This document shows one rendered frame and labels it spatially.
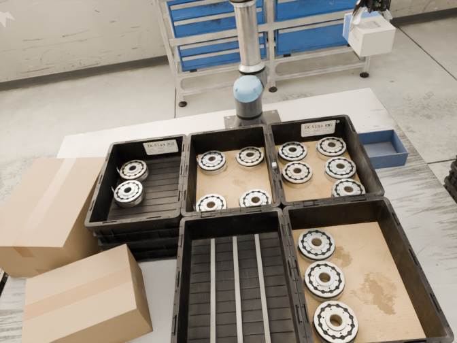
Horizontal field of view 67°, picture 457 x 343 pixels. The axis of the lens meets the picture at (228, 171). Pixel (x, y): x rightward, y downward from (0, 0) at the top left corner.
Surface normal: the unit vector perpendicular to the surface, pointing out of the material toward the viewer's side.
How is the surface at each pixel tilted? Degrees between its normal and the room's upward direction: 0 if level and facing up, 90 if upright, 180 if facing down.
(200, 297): 0
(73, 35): 90
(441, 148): 0
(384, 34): 90
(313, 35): 90
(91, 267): 0
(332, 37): 90
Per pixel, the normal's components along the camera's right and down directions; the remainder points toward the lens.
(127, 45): 0.09, 0.69
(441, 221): -0.12, -0.70
